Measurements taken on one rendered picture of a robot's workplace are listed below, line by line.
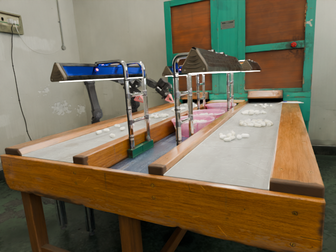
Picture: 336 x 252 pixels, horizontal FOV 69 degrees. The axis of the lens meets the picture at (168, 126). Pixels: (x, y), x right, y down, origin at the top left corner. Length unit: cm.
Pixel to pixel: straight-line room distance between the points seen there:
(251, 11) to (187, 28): 62
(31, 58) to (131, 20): 143
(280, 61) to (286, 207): 189
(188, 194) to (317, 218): 32
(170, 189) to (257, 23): 199
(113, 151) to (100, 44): 312
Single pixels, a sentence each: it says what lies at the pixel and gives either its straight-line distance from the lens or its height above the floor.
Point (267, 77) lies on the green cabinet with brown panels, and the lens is 245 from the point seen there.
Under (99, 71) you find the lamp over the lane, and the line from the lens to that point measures 118.
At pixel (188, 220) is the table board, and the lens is 77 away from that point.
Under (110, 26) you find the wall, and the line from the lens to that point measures 398.
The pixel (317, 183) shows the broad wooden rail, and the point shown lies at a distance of 69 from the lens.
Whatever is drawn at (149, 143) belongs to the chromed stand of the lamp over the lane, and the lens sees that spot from 126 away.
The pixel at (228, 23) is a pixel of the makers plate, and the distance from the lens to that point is 253.
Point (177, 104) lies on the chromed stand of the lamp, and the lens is 99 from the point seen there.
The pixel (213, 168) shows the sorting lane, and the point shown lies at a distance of 80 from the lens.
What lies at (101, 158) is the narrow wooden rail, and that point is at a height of 73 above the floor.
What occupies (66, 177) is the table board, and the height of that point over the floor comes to 69.
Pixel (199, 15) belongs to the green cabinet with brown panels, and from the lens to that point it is 263.
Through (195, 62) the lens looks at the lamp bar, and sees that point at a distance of 72.
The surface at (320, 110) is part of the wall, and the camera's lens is 339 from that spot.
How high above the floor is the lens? 103
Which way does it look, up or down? 11 degrees down
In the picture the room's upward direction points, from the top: 3 degrees counter-clockwise
